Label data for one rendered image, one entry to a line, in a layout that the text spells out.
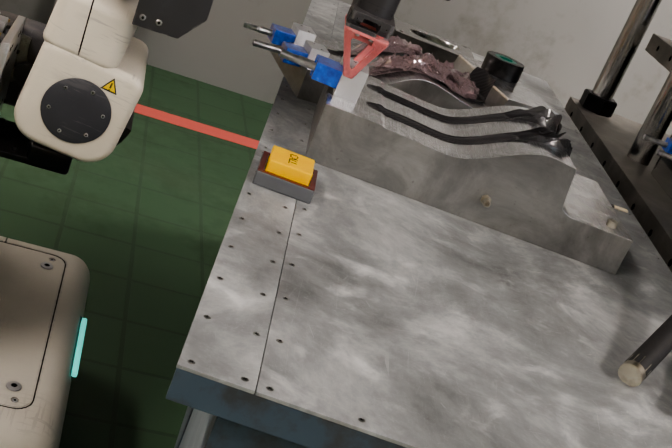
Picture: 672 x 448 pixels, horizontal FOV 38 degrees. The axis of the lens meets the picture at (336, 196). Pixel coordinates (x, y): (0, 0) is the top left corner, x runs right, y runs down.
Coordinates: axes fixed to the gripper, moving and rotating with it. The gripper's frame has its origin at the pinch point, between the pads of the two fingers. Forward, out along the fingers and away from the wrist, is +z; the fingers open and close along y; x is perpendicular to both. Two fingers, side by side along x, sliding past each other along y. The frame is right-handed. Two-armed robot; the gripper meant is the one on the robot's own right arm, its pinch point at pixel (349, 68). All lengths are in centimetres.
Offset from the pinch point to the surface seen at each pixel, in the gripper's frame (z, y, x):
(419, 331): 13, -49, -14
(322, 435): 15, -71, -5
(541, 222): 8.3, -8.6, -34.5
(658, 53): -10, 107, -80
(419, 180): 9.5, -8.4, -15.3
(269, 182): 12.4, -24.6, 5.6
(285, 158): 9.6, -21.4, 4.8
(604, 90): 5, 118, -76
